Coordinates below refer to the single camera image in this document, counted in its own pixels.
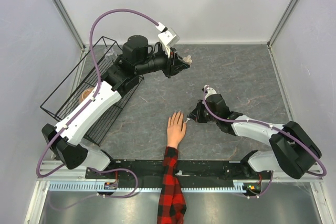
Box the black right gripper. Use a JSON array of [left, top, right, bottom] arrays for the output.
[[188, 99, 219, 123]]

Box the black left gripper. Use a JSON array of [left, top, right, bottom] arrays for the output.
[[136, 45, 190, 79]]

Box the nail polish bottle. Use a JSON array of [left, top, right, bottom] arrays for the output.
[[183, 55, 192, 65]]

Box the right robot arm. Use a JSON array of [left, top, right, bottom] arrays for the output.
[[187, 93, 322, 179]]

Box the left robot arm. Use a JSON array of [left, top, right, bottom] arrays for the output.
[[42, 35, 191, 178]]

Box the red plaid sleeve forearm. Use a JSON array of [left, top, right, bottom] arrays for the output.
[[157, 147, 187, 224]]

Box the mannequin hand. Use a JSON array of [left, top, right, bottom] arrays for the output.
[[166, 111, 186, 149]]

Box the clear glass jar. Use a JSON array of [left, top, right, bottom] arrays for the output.
[[104, 47, 118, 63]]

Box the brown round container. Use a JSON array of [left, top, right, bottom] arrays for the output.
[[79, 88, 94, 104]]

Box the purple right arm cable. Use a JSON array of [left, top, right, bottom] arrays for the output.
[[203, 85, 328, 200]]

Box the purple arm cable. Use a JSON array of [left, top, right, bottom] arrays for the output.
[[36, 8, 163, 200], [203, 85, 328, 200]]

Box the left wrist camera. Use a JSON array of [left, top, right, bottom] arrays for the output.
[[156, 22, 180, 57]]

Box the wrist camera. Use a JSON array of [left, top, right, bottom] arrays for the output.
[[203, 85, 217, 101], [156, 22, 180, 57]]

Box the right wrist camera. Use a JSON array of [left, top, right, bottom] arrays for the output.
[[203, 85, 217, 101]]

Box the aluminium slotted rail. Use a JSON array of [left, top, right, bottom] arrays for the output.
[[48, 181, 263, 193]]

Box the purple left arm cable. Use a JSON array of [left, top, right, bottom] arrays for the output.
[[36, 8, 163, 200]]

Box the black wire basket rack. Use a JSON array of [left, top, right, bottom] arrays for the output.
[[40, 36, 140, 146]]

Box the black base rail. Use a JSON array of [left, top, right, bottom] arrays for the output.
[[85, 157, 272, 189]]

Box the aluminium corner post left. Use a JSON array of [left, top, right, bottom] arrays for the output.
[[52, 0, 86, 51]]

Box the aluminium corner post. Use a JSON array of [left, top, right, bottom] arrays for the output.
[[52, 0, 86, 51], [267, 0, 300, 49]]

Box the aluminium corner post right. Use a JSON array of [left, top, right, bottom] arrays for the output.
[[267, 0, 300, 49]]

